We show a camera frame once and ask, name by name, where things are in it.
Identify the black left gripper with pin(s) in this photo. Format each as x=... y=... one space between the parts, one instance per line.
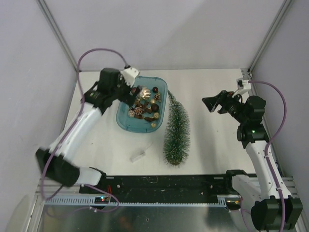
x=128 y=99

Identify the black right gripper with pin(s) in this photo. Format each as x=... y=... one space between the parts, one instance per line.
x=224 y=98

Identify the small green christmas tree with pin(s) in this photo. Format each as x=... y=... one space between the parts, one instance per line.
x=177 y=133

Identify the clear battery box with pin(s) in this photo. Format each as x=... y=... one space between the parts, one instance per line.
x=137 y=156

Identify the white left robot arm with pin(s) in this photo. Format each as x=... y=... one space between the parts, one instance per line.
x=55 y=162

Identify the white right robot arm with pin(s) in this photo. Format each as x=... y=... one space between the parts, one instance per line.
x=272 y=205

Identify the silver ribbed bauble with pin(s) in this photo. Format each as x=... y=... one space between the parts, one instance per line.
x=144 y=94

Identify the snowy pine cone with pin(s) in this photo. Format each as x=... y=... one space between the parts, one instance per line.
x=135 y=112

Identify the brown ribbon bow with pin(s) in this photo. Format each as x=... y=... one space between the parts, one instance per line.
x=146 y=109

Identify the teal plastic tray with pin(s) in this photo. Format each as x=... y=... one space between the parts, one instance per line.
x=147 y=124

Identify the dark brown bauble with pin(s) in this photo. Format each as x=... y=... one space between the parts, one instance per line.
x=155 y=107

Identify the gold glitter bauble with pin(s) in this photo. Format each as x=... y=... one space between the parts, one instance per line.
x=156 y=116

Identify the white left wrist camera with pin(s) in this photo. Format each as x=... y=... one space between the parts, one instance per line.
x=129 y=75

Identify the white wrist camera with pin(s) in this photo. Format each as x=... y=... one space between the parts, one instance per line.
x=243 y=86
x=129 y=75

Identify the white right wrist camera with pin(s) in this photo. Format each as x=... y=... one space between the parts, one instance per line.
x=243 y=86

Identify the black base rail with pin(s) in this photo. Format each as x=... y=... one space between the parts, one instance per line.
x=169 y=185

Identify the grey slotted cable duct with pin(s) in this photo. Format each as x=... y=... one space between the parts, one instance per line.
x=186 y=200

